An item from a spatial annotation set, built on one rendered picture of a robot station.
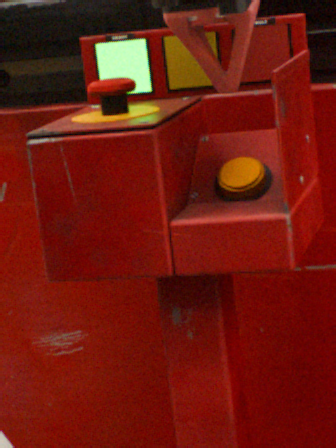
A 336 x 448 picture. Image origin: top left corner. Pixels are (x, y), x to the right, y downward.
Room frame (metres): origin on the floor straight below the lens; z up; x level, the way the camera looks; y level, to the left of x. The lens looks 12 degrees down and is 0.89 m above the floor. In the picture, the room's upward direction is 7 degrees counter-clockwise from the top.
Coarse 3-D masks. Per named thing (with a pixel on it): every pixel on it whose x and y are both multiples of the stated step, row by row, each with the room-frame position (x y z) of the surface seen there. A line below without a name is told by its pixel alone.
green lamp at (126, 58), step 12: (96, 48) 1.06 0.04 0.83; (108, 48) 1.06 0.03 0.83; (120, 48) 1.05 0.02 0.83; (132, 48) 1.05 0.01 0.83; (144, 48) 1.05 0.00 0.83; (108, 60) 1.06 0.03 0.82; (120, 60) 1.05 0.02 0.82; (132, 60) 1.05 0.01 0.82; (144, 60) 1.05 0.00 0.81; (108, 72) 1.06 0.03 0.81; (120, 72) 1.06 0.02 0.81; (132, 72) 1.05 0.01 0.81; (144, 72) 1.05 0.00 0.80; (144, 84) 1.05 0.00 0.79
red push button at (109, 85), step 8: (104, 80) 0.96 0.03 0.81; (112, 80) 0.96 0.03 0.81; (120, 80) 0.96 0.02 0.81; (128, 80) 0.96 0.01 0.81; (88, 88) 0.97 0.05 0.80; (96, 88) 0.96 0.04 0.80; (104, 88) 0.95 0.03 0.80; (112, 88) 0.95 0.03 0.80; (120, 88) 0.95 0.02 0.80; (128, 88) 0.96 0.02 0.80; (96, 96) 0.96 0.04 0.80; (104, 96) 0.96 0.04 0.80; (112, 96) 0.96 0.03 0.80; (120, 96) 0.96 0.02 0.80; (104, 104) 0.96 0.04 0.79; (112, 104) 0.96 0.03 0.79; (120, 104) 0.96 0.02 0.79; (104, 112) 0.96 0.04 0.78; (112, 112) 0.96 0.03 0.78; (120, 112) 0.96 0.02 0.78
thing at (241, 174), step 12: (228, 168) 0.95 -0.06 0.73; (240, 168) 0.94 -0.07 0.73; (252, 168) 0.94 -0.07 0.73; (228, 180) 0.94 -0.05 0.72; (240, 180) 0.93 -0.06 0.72; (252, 180) 0.93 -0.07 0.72; (264, 180) 0.94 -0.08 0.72; (228, 192) 0.93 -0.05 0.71; (240, 192) 0.93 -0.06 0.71; (252, 192) 0.93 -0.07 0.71
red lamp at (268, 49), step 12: (252, 36) 1.02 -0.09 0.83; (264, 36) 1.02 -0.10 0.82; (276, 36) 1.01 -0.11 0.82; (252, 48) 1.02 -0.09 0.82; (264, 48) 1.02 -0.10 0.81; (276, 48) 1.02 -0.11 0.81; (288, 48) 1.01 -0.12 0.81; (252, 60) 1.02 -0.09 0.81; (264, 60) 1.02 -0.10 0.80; (276, 60) 1.02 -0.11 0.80; (288, 60) 1.01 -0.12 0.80; (252, 72) 1.02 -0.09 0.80; (264, 72) 1.02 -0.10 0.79
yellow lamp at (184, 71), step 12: (168, 36) 1.04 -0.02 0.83; (168, 48) 1.04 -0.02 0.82; (180, 48) 1.04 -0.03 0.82; (168, 60) 1.04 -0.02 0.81; (180, 60) 1.04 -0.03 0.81; (192, 60) 1.04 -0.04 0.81; (168, 72) 1.04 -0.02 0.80; (180, 72) 1.04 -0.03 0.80; (192, 72) 1.04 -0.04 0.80; (204, 72) 1.03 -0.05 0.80; (180, 84) 1.04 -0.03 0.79; (192, 84) 1.04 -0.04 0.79; (204, 84) 1.03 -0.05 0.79
